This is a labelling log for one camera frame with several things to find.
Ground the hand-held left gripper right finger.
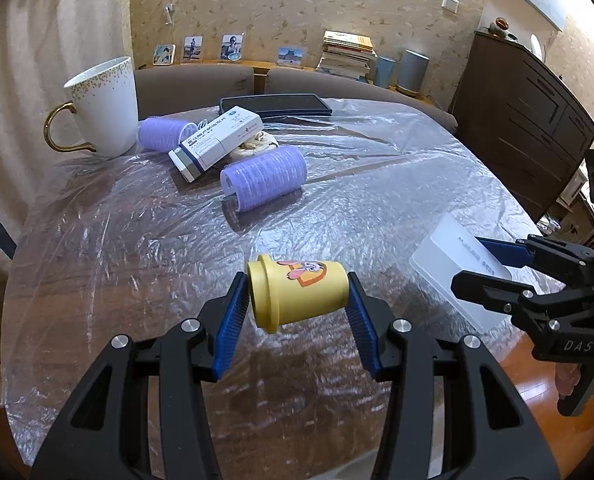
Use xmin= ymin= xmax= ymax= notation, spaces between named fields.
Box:
xmin=343 ymin=272 xmax=562 ymax=480

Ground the photo frame with seated person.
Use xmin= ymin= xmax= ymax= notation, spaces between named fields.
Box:
xmin=220 ymin=33 xmax=245 ymax=61

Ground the white medicine box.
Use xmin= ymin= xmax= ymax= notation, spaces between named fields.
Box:
xmin=168 ymin=105 xmax=264 ymax=183

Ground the beige striped curtain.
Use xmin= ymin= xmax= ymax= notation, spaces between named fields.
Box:
xmin=0 ymin=0 xmax=78 ymax=361

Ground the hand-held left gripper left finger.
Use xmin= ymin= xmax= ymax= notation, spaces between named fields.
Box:
xmin=30 ymin=272 xmax=251 ymax=480

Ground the photo frame with standing person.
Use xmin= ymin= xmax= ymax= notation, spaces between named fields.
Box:
xmin=183 ymin=35 xmax=205 ymax=62

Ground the yellow cartoon cup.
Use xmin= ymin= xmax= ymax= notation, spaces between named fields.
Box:
xmin=247 ymin=254 xmax=349 ymax=333

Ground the purple hair roller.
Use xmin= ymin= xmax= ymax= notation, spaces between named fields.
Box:
xmin=220 ymin=147 xmax=307 ymax=212
xmin=138 ymin=116 xmax=200 ymax=152

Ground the black flat case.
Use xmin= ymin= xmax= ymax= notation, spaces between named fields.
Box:
xmin=219 ymin=92 xmax=333 ymax=118

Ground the person's right hand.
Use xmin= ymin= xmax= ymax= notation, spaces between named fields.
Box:
xmin=556 ymin=363 xmax=580 ymax=398

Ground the large grey cylinder speaker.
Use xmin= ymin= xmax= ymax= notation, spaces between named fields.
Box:
xmin=396 ymin=50 xmax=430 ymax=96

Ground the dark wooden cabinet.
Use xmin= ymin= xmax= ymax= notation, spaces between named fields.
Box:
xmin=449 ymin=30 xmax=594 ymax=223

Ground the photo frame with building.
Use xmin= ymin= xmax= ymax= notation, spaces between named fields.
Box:
xmin=277 ymin=46 xmax=308 ymax=67

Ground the white mug with gold handle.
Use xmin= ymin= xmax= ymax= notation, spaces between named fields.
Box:
xmin=44 ymin=56 xmax=139 ymax=158

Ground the small figurine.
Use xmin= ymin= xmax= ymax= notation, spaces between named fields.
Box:
xmin=479 ymin=17 xmax=518 ymax=40

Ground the white plastic card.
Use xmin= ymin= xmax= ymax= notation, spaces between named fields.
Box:
xmin=409 ymin=212 xmax=512 ymax=333

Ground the stack of books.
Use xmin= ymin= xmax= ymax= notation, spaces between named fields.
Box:
xmin=317 ymin=30 xmax=378 ymax=83

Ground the small blue cylinder speaker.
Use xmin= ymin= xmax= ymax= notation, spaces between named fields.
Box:
xmin=374 ymin=56 xmax=397 ymax=88

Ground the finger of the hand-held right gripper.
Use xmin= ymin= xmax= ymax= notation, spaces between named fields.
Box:
xmin=477 ymin=234 xmax=594 ymax=286
xmin=450 ymin=270 xmax=594 ymax=318

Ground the brown upholstered chair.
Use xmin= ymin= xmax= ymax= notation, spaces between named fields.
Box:
xmin=134 ymin=64 xmax=255 ymax=121
xmin=266 ymin=67 xmax=458 ymax=133

